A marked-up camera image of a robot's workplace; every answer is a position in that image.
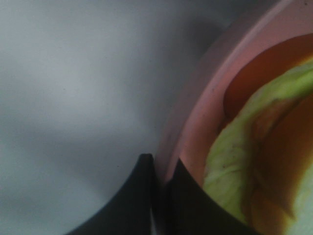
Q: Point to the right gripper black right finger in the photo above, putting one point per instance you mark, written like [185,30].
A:
[191,212]

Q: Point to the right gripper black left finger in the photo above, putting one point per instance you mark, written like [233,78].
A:
[129,211]

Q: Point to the green lettuce leaf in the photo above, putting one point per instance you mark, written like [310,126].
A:
[232,159]

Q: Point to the pink round plate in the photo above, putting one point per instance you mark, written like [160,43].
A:
[194,120]

